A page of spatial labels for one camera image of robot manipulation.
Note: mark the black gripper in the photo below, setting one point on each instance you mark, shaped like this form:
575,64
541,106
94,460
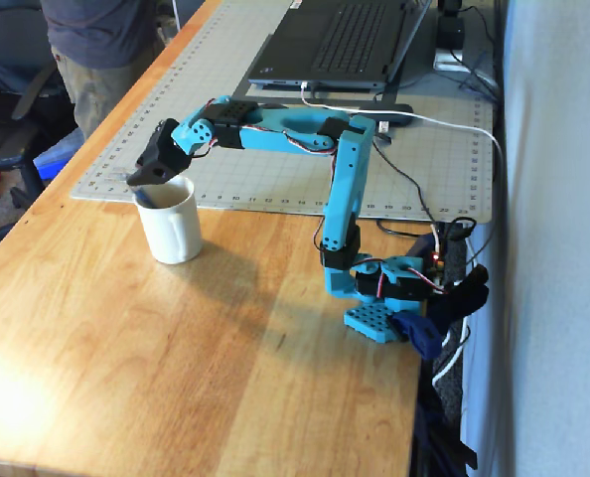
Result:
152,171

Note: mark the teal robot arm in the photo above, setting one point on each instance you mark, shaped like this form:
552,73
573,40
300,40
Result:
344,184

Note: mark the white ceramic mug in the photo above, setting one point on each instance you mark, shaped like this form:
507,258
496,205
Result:
176,233

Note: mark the grey gridded cutting mat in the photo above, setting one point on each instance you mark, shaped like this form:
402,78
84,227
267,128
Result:
176,74

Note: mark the blue plastic box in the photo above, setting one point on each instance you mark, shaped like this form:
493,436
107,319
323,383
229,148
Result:
56,159

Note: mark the person in grey shirt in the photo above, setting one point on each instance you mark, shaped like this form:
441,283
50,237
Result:
101,30

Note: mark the black office chair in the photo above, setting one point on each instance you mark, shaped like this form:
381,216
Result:
2,134

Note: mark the dark grey laptop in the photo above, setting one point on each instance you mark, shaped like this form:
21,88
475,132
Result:
349,35

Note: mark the black usb hub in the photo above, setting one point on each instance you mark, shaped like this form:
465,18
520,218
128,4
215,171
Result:
399,111

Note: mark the silver stand base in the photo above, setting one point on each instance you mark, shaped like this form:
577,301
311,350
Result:
449,59

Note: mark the dark blue table clamp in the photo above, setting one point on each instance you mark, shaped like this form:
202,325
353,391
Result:
419,333

